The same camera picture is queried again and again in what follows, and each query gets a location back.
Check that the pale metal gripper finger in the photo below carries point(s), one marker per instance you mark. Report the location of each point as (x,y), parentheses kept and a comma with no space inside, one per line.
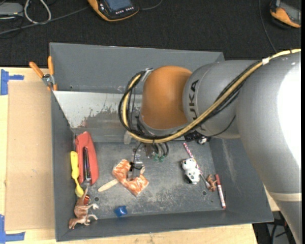
(142,169)
(135,174)

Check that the grey metal bin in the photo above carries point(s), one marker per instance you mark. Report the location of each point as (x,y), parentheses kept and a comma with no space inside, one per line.
(167,194)

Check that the pink striped straw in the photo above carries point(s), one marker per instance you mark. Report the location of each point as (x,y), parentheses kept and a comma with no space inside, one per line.
(189,152)

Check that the small blue cap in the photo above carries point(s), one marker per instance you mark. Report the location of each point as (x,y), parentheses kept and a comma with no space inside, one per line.
(120,211)

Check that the white and black toy cow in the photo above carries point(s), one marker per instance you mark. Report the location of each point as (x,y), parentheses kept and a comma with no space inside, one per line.
(191,171)

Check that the red stapler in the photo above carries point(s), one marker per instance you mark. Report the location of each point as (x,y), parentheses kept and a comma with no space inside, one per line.
(89,159)

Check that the yellow plastic toy fork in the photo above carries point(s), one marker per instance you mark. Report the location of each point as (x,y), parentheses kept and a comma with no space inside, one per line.
(74,169)

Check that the brown toy horse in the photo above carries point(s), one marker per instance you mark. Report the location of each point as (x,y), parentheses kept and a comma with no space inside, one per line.
(80,208)
(77,222)

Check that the small brown toy animal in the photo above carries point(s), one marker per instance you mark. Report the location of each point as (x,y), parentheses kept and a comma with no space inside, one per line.
(212,183)

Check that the red marker pen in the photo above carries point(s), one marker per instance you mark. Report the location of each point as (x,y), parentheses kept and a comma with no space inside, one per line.
(220,190)

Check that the brown cardboard board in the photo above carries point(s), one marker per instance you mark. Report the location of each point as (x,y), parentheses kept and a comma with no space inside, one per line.
(28,156)

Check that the black cylinder on white bracket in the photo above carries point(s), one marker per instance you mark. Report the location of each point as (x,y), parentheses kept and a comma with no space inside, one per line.
(196,137)

